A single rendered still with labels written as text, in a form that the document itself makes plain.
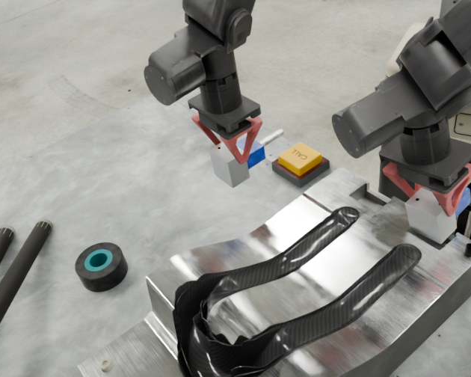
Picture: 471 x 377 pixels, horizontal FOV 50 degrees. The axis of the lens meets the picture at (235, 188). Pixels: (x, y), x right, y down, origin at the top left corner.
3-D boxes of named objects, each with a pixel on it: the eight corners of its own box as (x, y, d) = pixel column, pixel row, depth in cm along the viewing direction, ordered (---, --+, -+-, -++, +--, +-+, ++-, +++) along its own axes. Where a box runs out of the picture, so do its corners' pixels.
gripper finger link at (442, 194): (451, 237, 63) (445, 182, 58) (404, 215, 69) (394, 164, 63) (483, 203, 65) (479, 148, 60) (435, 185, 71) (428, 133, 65)
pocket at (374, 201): (367, 197, 82) (368, 181, 79) (394, 213, 78) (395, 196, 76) (348, 212, 80) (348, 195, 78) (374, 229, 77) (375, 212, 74)
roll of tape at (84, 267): (95, 301, 81) (87, 287, 78) (73, 273, 86) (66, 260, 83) (137, 272, 84) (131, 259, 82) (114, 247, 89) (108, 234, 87)
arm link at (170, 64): (255, 9, 60) (205, -26, 63) (183, 49, 55) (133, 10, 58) (244, 81, 70) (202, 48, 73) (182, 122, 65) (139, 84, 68)
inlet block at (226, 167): (274, 138, 88) (270, 112, 85) (292, 149, 85) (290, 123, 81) (214, 175, 83) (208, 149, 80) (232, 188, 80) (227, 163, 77)
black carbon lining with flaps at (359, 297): (343, 211, 78) (343, 164, 72) (432, 268, 68) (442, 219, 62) (157, 348, 65) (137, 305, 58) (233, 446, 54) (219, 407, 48)
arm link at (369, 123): (493, 88, 47) (441, 18, 49) (391, 146, 46) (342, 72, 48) (445, 130, 59) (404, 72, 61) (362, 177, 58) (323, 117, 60)
